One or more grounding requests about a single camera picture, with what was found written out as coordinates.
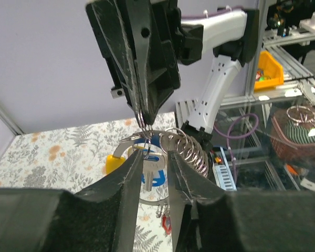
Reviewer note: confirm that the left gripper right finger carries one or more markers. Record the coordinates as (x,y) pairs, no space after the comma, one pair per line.
(205,217)

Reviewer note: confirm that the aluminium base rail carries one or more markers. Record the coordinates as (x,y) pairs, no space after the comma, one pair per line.
(183,110)

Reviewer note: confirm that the slotted white cable duct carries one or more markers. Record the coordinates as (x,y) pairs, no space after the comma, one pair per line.
(223,176)

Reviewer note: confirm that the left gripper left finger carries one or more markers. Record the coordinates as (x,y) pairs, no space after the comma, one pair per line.
(101,217)

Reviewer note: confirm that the key with yellow tag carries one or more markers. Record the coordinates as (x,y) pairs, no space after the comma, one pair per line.
(115,162)

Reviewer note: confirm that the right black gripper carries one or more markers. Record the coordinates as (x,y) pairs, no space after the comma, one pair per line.
(141,42)

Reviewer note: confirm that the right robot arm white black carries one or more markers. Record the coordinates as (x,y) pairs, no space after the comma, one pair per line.
(231,34)

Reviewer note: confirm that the wicker basket with rings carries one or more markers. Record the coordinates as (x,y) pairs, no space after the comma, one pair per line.
(292,133)

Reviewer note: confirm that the yellow plastic parts bin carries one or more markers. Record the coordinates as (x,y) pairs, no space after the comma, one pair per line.
(269,72)

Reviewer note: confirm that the keyring with tagged keys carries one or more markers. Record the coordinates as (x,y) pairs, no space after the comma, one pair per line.
(190,152)

